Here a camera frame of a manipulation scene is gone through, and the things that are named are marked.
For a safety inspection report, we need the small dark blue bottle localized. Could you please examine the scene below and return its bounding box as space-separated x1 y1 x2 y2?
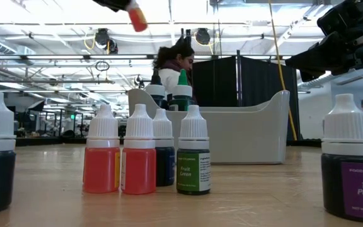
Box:
152 108 176 187

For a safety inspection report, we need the small taro purple bottle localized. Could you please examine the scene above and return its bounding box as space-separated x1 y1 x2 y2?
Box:
320 93 363 223

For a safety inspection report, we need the small fruit green bottle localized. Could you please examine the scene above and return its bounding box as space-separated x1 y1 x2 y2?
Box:
176 105 212 195

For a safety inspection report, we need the black table frame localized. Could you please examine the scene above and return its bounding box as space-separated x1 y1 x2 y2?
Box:
16 136 324 148

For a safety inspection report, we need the hanging black cable loop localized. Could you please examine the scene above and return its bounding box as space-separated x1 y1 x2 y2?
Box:
95 61 110 72

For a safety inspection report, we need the black curtain partition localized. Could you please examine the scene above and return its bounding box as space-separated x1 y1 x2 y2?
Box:
192 55 299 141

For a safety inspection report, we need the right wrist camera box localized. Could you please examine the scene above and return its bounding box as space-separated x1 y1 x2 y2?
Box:
316 0 359 36

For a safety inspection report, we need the small orange bottle white label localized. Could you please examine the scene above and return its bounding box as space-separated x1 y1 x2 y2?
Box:
120 103 157 195

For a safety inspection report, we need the black ceiling device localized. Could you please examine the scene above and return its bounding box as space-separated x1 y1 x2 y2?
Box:
195 27 212 46
93 28 119 55

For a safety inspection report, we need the small orange bottle yellow label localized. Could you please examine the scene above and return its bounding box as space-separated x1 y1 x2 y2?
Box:
83 104 121 194

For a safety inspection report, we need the large black food coloring bottle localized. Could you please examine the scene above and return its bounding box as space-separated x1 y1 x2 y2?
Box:
145 68 167 110

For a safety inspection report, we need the grey plastic bin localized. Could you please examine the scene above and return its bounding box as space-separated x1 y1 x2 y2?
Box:
127 88 291 165

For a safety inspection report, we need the yellow cable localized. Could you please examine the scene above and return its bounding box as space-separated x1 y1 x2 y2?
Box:
268 0 298 141

